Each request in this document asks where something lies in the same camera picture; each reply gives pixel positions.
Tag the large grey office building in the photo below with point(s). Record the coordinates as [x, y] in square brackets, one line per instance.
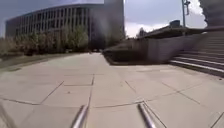
[66, 20]

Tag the grass strip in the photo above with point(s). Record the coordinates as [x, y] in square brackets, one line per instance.
[20, 60]

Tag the wide concrete stairs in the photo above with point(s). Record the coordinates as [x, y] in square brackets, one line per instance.
[203, 55]

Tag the pale concrete slab plaza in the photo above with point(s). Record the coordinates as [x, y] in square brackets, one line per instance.
[100, 83]

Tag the dark tiered building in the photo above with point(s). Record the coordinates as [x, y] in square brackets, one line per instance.
[213, 12]

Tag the low distant building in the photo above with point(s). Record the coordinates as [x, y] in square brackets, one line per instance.
[166, 30]

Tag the robot's own part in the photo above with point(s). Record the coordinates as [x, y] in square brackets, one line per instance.
[80, 117]
[146, 116]

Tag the lamp pole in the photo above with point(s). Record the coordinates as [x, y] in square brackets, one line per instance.
[183, 15]

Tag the sloped concrete wall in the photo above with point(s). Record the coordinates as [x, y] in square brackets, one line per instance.
[150, 49]

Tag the row of trees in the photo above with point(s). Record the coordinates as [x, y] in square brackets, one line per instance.
[46, 41]

